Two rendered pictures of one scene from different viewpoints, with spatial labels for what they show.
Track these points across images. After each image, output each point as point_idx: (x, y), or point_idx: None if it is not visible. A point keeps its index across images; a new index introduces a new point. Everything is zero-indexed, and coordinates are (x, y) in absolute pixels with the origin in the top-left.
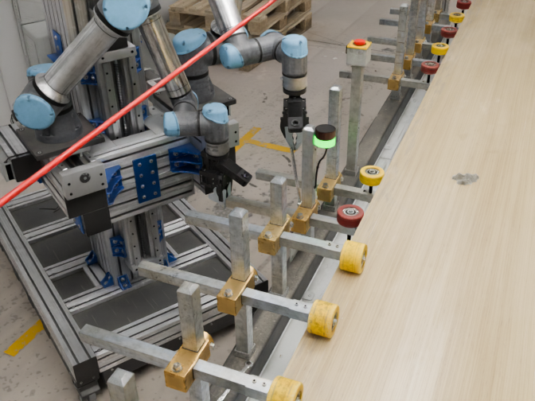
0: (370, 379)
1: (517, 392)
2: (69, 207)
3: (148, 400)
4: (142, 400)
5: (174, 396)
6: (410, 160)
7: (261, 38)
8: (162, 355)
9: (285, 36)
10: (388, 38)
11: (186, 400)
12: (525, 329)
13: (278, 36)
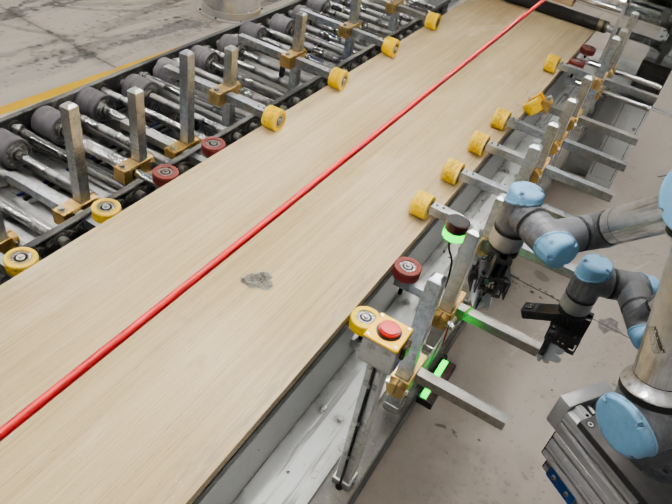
0: (424, 153)
1: (342, 130)
2: None
3: (544, 498)
4: (551, 499)
5: (518, 497)
6: (306, 329)
7: (574, 219)
8: (554, 168)
9: (541, 193)
10: None
11: (505, 489)
12: (313, 152)
13: (550, 218)
